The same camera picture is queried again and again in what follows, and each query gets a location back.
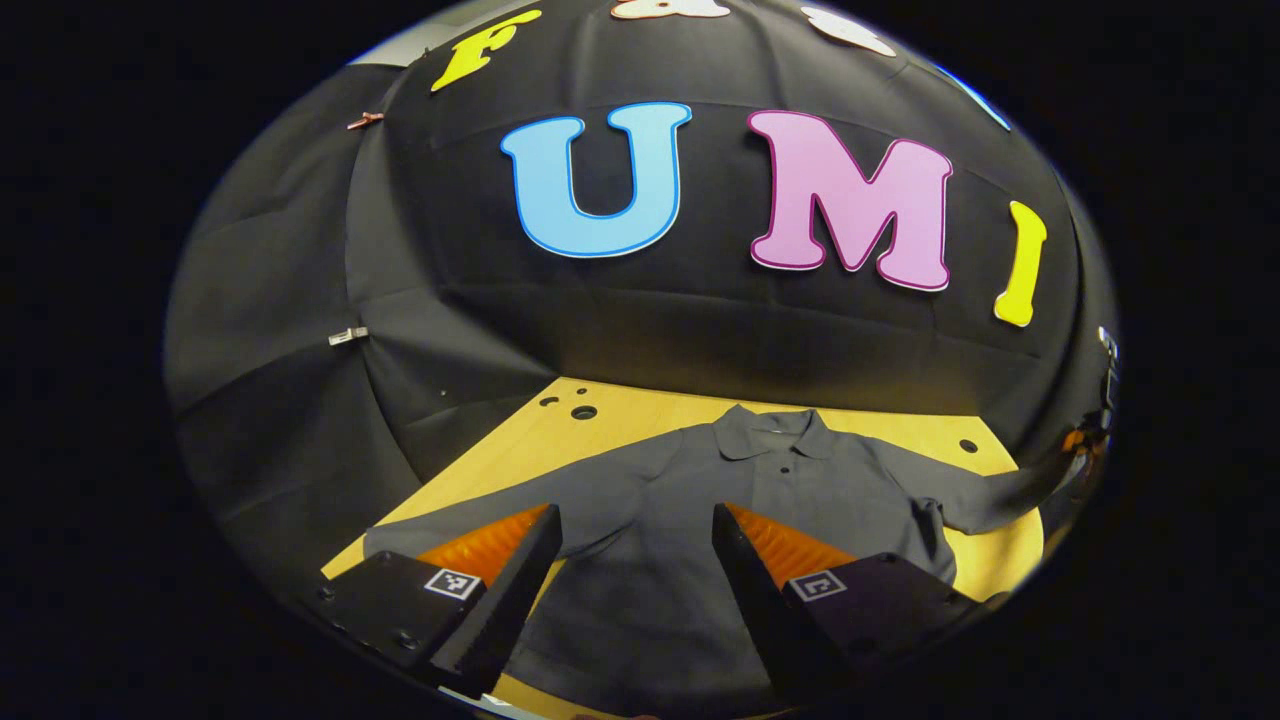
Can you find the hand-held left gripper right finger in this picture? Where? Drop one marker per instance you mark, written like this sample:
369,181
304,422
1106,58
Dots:
750,600

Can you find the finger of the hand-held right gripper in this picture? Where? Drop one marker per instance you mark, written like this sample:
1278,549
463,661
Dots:
1085,441

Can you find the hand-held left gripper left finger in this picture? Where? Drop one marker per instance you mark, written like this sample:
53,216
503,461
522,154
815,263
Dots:
505,600

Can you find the grey collared shirt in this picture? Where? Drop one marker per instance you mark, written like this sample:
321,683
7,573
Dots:
680,500

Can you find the black backdrop cloth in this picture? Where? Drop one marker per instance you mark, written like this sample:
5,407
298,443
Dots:
600,320

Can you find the silver clip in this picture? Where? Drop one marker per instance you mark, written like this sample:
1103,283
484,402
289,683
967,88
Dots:
347,336

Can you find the red clip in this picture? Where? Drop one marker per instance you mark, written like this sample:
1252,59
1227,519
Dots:
365,120

